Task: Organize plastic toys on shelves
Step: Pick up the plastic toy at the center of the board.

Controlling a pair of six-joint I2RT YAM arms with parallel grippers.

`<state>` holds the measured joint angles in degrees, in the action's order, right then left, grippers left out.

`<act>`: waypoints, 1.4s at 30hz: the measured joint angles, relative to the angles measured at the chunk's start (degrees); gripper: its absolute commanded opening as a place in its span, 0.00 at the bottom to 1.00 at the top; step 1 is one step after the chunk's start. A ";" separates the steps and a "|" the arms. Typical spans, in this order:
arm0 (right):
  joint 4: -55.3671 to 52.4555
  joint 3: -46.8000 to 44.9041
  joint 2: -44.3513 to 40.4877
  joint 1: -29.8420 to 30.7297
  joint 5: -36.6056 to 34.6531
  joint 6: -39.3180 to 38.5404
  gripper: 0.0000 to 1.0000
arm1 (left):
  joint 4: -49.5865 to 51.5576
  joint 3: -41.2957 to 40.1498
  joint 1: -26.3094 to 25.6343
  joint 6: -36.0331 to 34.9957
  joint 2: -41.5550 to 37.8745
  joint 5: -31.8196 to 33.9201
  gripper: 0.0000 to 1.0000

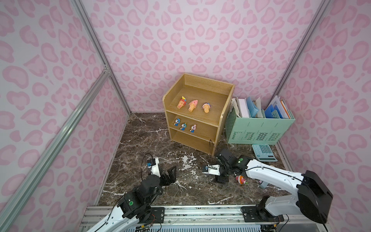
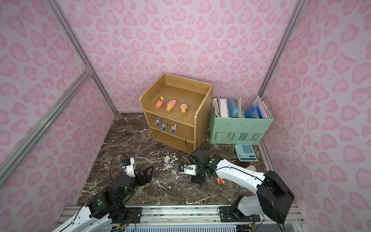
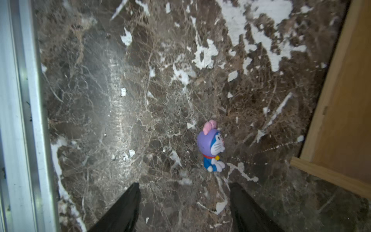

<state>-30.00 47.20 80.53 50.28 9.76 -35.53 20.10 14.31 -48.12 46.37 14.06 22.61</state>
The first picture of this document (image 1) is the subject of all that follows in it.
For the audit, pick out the sprinkled ice cream cone toy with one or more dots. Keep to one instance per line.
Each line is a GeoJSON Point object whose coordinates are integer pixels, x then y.
{"type": "Point", "coordinates": [182, 102]}

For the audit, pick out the mint green file organizer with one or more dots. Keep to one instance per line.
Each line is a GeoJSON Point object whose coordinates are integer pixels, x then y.
{"type": "Point", "coordinates": [255, 131]}

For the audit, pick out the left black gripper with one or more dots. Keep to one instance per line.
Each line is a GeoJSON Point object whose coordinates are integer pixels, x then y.
{"type": "Point", "coordinates": [168, 177]}

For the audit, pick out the small teal figure toy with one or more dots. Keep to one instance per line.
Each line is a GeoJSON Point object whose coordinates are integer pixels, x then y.
{"type": "Point", "coordinates": [183, 126]}

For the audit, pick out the pink ice cream cone toy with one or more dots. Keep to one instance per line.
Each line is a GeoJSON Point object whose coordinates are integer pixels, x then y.
{"type": "Point", "coordinates": [192, 105]}

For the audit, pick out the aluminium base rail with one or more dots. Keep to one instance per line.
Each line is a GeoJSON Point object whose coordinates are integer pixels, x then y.
{"type": "Point", "coordinates": [205, 218]}

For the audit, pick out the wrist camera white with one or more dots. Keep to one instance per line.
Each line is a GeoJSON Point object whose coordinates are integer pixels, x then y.
{"type": "Point", "coordinates": [211, 170]}
{"type": "Point", "coordinates": [153, 166]}

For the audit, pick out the pink red toy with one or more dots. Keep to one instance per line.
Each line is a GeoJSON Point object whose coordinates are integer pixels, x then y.
{"type": "Point", "coordinates": [241, 180]}

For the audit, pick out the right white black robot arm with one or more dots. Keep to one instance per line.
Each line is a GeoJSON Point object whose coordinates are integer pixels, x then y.
{"type": "Point", "coordinates": [308, 194]}

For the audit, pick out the small blue figure toy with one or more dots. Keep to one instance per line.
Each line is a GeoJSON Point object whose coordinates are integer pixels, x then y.
{"type": "Point", "coordinates": [177, 122]}

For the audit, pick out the blue pink pig figure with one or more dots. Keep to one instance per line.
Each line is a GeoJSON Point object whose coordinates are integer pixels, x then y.
{"type": "Point", "coordinates": [193, 128]}

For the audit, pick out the mint green calculator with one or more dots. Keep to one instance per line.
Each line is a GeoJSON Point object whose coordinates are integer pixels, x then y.
{"type": "Point", "coordinates": [263, 153]}

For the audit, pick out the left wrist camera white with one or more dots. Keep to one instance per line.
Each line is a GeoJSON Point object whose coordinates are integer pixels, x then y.
{"type": "Point", "coordinates": [153, 166]}

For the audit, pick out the papers and folders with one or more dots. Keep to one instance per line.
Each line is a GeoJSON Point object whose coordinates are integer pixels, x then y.
{"type": "Point", "coordinates": [253, 109]}

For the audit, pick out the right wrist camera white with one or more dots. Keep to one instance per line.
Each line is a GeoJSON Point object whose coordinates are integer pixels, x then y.
{"type": "Point", "coordinates": [211, 170]}

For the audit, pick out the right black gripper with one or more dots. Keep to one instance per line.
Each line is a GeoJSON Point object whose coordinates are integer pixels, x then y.
{"type": "Point", "coordinates": [223, 171]}

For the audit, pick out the wooden three-tier shelf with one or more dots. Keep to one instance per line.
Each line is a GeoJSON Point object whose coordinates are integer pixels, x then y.
{"type": "Point", "coordinates": [209, 125]}

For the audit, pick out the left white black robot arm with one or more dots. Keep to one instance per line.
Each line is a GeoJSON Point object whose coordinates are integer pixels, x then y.
{"type": "Point", "coordinates": [135, 206]}

